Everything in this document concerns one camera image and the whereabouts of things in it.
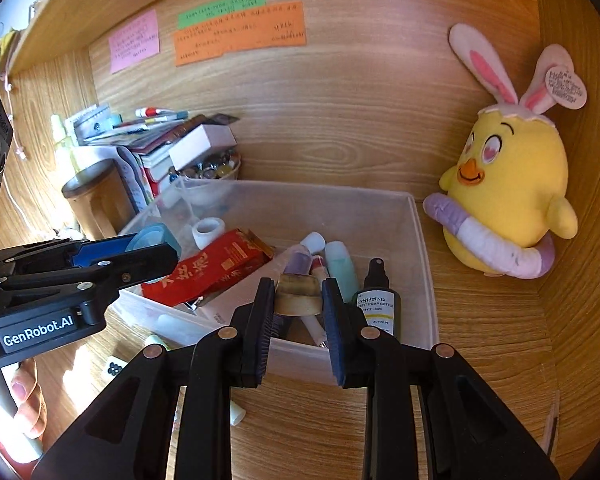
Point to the blue tape roll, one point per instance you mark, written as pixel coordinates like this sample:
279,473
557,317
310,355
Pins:
155,235

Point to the yellow chick plush toy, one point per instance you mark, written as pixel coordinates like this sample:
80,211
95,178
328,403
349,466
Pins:
515,170

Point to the pink paper note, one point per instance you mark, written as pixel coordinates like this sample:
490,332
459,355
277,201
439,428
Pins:
135,40

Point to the small white box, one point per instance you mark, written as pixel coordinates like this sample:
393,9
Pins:
200,145

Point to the white mahjong tile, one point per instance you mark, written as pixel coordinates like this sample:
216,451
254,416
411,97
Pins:
114,367

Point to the beige round container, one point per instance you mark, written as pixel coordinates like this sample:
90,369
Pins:
295,297

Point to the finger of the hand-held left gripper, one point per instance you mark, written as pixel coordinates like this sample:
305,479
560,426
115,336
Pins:
130,267
100,252

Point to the white tape roll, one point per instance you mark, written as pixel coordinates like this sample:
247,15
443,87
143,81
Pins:
200,235

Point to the brown jar with black lid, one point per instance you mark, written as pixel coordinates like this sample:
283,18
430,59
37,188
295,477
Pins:
97,205

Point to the red and white pen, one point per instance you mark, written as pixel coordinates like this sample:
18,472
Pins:
155,111

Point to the green paper note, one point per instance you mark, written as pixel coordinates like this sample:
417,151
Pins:
220,10

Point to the white slim tube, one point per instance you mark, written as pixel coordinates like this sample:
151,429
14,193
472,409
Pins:
312,327

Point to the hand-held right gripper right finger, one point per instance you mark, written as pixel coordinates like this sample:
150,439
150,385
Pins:
335,335

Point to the red packet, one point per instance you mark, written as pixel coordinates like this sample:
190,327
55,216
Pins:
210,272

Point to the purple bottle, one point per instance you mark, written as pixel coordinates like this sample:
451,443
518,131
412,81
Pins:
300,260

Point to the bowl of beads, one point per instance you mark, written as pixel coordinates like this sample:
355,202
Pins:
210,170

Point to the wooden shelf board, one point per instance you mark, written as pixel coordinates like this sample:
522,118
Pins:
70,25

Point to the person's left hand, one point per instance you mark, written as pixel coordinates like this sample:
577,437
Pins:
27,395

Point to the orange paper note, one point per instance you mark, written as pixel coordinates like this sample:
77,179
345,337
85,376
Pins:
240,35

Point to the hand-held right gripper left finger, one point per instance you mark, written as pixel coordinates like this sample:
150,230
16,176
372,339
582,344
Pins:
262,330

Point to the small pale capped bottle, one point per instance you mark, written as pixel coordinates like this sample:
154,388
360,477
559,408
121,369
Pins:
156,342

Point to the red lipstick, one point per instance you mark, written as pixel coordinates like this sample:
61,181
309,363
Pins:
319,265

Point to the clear plastic storage box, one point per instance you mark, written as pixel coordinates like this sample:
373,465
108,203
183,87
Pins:
405,270

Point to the black spray bottle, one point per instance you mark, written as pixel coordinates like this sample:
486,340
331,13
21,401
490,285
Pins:
377,310

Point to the stack of books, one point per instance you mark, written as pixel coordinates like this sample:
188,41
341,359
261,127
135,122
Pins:
155,160

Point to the mint green bottle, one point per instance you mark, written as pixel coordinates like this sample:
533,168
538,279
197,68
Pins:
342,270

